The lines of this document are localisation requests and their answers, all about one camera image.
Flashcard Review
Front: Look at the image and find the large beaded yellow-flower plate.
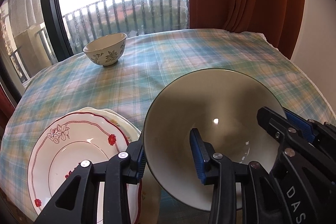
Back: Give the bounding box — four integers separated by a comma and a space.
79, 107, 161, 223

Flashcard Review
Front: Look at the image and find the bowl blue pattern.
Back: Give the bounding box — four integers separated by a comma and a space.
142, 69, 285, 211

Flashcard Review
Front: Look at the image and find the small red-rimmed white plate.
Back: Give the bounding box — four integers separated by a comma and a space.
27, 112, 131, 223

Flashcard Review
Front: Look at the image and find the floral bowl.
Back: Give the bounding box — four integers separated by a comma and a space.
83, 33, 127, 67

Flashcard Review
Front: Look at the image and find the ceramic bowl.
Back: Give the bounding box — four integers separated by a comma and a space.
222, 130, 279, 172

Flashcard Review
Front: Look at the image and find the plaid tablecloth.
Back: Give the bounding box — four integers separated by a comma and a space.
1, 29, 335, 223

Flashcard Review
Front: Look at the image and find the left red curtain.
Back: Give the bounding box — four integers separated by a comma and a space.
0, 86, 15, 129

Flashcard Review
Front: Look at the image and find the balcony metal railing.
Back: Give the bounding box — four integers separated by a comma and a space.
8, 0, 190, 80

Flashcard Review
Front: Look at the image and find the white hanging laundry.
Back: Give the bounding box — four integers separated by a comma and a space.
9, 0, 44, 37

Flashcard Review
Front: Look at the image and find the black window frame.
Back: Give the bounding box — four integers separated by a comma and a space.
41, 0, 74, 61

